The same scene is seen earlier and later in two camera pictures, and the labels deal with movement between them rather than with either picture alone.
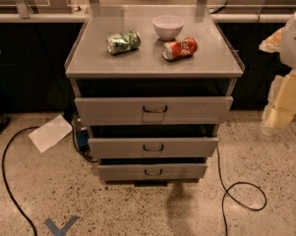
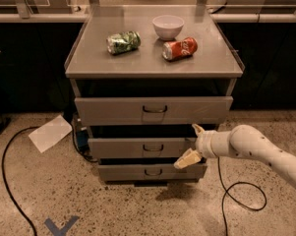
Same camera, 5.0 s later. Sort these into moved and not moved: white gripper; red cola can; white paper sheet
Moved: white gripper
Not moved: red cola can; white paper sheet
